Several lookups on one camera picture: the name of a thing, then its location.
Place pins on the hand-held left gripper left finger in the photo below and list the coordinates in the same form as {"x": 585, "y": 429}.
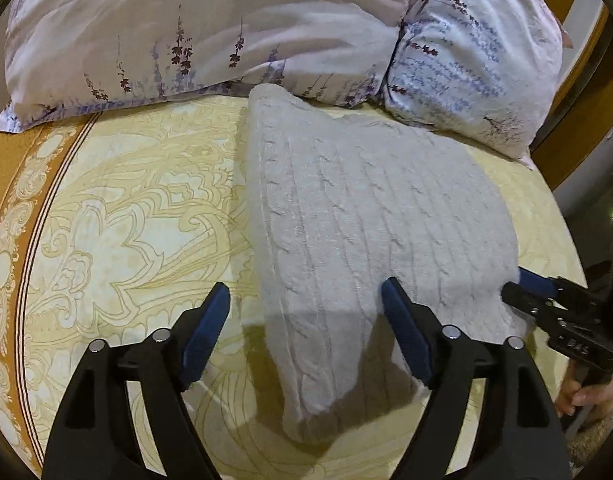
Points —
{"x": 206, "y": 330}

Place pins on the yellow orange patterned bed sheet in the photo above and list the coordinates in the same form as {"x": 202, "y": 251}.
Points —
{"x": 126, "y": 220}

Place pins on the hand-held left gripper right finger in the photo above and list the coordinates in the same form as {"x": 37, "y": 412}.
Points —
{"x": 404, "y": 330}

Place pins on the white blue-print pillow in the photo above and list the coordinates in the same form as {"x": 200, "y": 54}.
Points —
{"x": 476, "y": 55}

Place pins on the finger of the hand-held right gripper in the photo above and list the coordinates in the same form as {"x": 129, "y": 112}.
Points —
{"x": 536, "y": 282}
{"x": 521, "y": 300}

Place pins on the lilac floral pillow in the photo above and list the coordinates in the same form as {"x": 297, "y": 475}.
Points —
{"x": 211, "y": 25}

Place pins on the person's right hand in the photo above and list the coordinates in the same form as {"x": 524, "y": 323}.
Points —
{"x": 593, "y": 395}

